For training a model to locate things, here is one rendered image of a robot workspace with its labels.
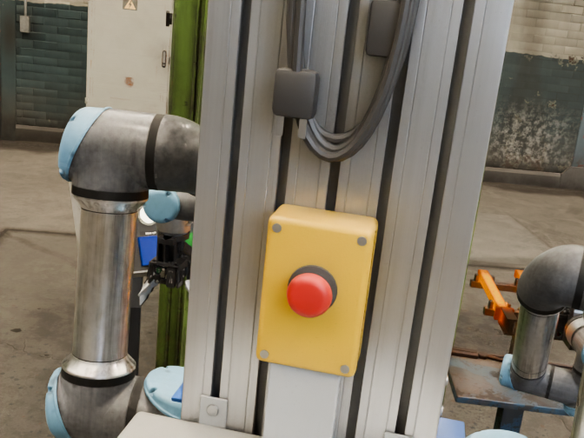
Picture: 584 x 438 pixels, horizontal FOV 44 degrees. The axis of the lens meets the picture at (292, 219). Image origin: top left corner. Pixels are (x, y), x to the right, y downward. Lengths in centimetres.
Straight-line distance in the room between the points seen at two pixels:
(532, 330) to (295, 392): 92
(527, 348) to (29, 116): 724
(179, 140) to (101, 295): 27
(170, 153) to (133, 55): 631
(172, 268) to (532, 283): 75
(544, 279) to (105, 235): 77
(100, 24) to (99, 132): 633
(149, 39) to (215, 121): 668
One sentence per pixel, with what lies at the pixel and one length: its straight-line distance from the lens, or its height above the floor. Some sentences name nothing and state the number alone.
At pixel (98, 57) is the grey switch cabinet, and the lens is 742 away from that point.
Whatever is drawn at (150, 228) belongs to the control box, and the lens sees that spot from 189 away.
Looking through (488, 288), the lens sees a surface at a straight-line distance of 209.
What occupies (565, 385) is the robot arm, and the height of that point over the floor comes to 92.
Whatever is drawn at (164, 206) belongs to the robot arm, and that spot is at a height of 123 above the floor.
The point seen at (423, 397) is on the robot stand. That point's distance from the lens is 68.
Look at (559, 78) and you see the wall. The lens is 864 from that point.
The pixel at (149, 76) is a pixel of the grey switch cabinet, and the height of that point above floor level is 89.
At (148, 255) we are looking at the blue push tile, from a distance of 186.
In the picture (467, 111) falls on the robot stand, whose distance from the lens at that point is 61.
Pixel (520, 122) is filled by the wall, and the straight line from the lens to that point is 855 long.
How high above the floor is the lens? 162
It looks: 16 degrees down
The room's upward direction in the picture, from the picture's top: 6 degrees clockwise
